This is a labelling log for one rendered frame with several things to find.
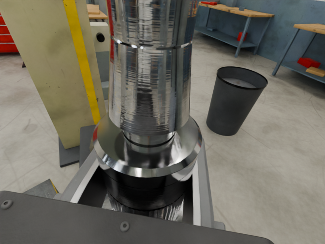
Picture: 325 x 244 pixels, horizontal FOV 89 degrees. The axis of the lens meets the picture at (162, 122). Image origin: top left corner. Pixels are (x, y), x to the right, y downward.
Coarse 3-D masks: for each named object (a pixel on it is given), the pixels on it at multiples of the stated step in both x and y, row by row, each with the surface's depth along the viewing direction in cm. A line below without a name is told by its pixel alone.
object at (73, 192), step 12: (96, 156) 9; (84, 168) 8; (96, 168) 8; (72, 180) 7; (84, 180) 7; (96, 180) 8; (72, 192) 7; (84, 192) 7; (96, 192) 8; (84, 204) 7; (96, 204) 9
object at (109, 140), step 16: (96, 128) 7; (112, 128) 7; (192, 128) 7; (96, 144) 6; (112, 144) 6; (128, 144) 6; (160, 144) 6; (176, 144) 7; (192, 144) 7; (112, 160) 6; (128, 160) 6; (144, 160) 6; (160, 160) 6; (176, 160) 6; (192, 160) 6; (112, 176) 6; (128, 176) 6; (144, 176) 6; (160, 176) 6; (176, 176) 6
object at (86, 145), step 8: (80, 128) 24; (88, 128) 24; (80, 136) 23; (88, 136) 23; (80, 144) 22; (88, 144) 22; (80, 152) 21; (88, 152) 21; (80, 160) 20; (104, 200) 17; (104, 208) 15
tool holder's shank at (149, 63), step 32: (128, 0) 3; (160, 0) 3; (192, 0) 4; (128, 32) 4; (160, 32) 4; (192, 32) 4; (128, 64) 4; (160, 64) 4; (128, 96) 5; (160, 96) 5; (128, 128) 5; (160, 128) 5
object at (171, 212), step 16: (112, 192) 7; (128, 192) 6; (144, 192) 6; (160, 192) 6; (176, 192) 7; (112, 208) 9; (128, 208) 7; (144, 208) 7; (160, 208) 8; (176, 208) 9
